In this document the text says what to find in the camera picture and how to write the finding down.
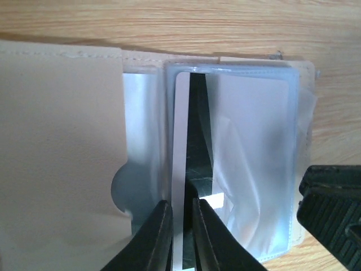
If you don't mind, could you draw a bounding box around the white credit card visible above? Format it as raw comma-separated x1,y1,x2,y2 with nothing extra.
169,66,298,270

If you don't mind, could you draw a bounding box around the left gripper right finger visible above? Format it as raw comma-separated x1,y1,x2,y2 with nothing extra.
184,180,266,270

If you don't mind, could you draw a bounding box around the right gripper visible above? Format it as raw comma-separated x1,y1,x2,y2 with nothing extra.
297,165,360,270

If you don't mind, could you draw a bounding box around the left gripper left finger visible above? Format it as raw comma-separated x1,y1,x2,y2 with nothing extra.
102,200,173,271

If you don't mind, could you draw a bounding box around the beige card holder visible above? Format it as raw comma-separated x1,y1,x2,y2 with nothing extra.
1,41,316,270

